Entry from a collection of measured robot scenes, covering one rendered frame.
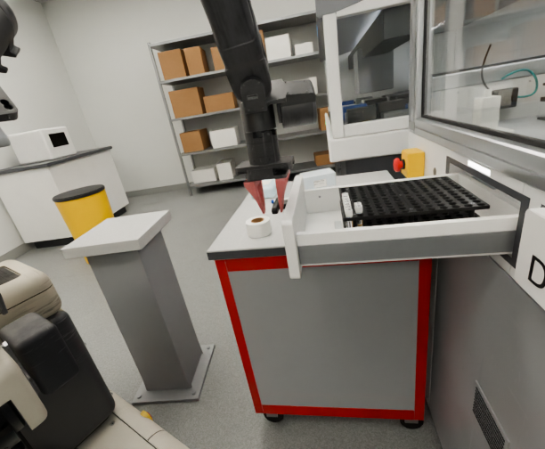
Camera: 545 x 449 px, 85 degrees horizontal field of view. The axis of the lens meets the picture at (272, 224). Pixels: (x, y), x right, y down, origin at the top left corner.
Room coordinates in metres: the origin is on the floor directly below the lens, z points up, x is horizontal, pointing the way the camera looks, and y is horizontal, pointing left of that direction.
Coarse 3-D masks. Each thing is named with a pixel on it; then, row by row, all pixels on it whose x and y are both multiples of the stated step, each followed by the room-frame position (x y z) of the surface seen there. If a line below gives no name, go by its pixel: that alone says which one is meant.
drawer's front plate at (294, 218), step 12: (300, 180) 0.65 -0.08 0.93; (300, 192) 0.60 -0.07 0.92; (288, 204) 0.50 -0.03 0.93; (300, 204) 0.57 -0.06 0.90; (288, 216) 0.44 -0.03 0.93; (300, 216) 0.54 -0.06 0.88; (288, 228) 0.43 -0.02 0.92; (300, 228) 0.52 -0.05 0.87; (288, 240) 0.43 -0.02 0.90; (288, 252) 0.43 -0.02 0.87; (288, 264) 0.43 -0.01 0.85; (300, 276) 0.43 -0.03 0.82
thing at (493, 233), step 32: (320, 192) 0.67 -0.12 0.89; (480, 192) 0.51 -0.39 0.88; (320, 224) 0.60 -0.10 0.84; (416, 224) 0.40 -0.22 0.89; (448, 224) 0.39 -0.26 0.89; (480, 224) 0.38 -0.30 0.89; (512, 224) 0.37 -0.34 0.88; (320, 256) 0.43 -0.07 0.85; (352, 256) 0.42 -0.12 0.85; (384, 256) 0.41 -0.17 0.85; (416, 256) 0.40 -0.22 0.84; (448, 256) 0.39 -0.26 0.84
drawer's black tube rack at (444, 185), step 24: (360, 192) 0.58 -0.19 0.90; (384, 192) 0.56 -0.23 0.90; (408, 192) 0.53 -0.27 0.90; (432, 192) 0.51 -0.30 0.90; (456, 192) 0.49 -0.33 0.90; (360, 216) 0.46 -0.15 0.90; (384, 216) 0.45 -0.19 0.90; (408, 216) 0.49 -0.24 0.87; (432, 216) 0.47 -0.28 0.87; (456, 216) 0.45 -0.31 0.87; (480, 216) 0.44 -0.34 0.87
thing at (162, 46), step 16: (288, 16) 4.11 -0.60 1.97; (304, 16) 4.15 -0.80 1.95; (208, 32) 4.23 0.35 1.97; (160, 48) 4.51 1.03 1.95; (176, 48) 4.68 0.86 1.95; (272, 64) 4.37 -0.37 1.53; (176, 80) 4.29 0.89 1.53; (192, 80) 4.60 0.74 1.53; (176, 144) 4.32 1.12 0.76; (240, 144) 4.21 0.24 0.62; (192, 160) 4.77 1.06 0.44; (240, 176) 4.35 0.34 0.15
